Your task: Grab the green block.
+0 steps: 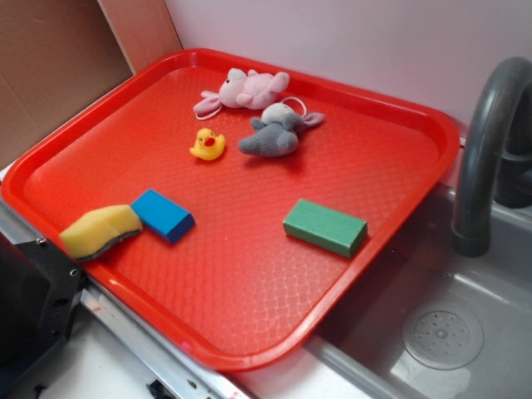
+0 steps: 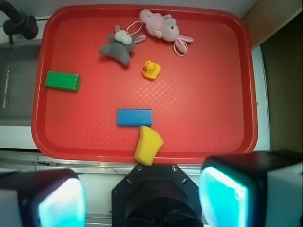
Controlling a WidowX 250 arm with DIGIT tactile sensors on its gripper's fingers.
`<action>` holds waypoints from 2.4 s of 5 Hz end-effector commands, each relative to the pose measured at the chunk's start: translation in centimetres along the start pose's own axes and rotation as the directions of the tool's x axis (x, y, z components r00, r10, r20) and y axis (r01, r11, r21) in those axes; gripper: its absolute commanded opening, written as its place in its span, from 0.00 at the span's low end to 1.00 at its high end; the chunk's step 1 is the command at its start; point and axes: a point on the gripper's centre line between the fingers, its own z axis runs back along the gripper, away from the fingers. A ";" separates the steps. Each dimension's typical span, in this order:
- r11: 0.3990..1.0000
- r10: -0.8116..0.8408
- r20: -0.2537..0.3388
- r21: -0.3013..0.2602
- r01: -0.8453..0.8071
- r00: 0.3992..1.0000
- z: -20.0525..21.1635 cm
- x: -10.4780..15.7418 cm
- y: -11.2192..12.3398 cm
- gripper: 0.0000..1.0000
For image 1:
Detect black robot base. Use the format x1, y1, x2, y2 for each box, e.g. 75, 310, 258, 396
1, 236, 82, 391

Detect green rectangular block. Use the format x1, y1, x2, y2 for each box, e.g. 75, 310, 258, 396
283, 199, 368, 259

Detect blue rectangular block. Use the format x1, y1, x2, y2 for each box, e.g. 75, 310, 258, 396
131, 190, 195, 244

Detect red plastic tray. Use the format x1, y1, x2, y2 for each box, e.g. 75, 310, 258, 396
1, 49, 459, 372

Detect grey plush toy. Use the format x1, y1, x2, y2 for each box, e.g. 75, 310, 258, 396
238, 96, 325, 158

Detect yellow rubber duck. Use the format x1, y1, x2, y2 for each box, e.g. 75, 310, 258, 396
190, 128, 226, 161

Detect pink plush toy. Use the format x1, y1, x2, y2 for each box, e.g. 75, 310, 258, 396
193, 68, 290, 120

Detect yellow scrubbing sponge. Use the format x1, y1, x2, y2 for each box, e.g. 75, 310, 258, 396
59, 204, 143, 262

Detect grey plastic sink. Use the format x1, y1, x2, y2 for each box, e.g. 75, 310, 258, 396
306, 185, 531, 398

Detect grey plastic faucet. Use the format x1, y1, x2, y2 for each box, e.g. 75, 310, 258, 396
451, 57, 531, 257

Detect brown cardboard panel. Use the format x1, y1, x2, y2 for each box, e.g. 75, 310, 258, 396
1, 1, 131, 167

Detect silver metal rail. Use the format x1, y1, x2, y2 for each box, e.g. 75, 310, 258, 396
0, 199, 254, 399

